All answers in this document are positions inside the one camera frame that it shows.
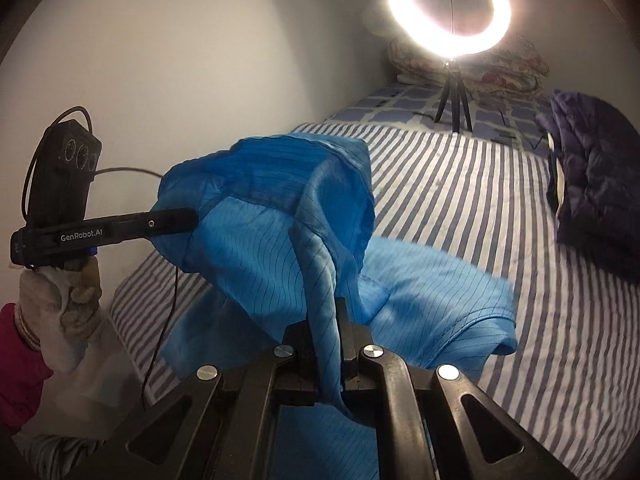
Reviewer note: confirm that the person's left forearm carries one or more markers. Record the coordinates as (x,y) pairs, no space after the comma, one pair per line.
(20,375)

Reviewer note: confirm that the person's left hand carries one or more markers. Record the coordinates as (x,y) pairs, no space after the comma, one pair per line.
(50,310)

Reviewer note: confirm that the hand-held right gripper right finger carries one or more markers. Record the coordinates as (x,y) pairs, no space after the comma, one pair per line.
(350,360)

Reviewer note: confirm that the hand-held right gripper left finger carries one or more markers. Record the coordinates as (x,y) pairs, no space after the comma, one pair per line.
(300,360)

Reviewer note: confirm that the dark puffer jacket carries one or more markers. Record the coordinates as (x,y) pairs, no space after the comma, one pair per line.
(595,180)

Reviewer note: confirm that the blue work coat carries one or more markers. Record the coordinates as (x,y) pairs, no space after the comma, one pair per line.
(260,240)

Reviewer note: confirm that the black tripod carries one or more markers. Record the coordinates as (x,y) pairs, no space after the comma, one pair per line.
(454,95)

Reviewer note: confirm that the grey striped quilted blanket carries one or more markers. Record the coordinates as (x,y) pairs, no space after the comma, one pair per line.
(475,210)

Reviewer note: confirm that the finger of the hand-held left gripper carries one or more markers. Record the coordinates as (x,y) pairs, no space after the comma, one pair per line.
(167,222)

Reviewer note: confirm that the folded floral quilt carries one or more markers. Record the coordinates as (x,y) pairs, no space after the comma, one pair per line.
(520,70)

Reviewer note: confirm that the person's grey patterned clothing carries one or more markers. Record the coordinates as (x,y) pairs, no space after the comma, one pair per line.
(45,457)

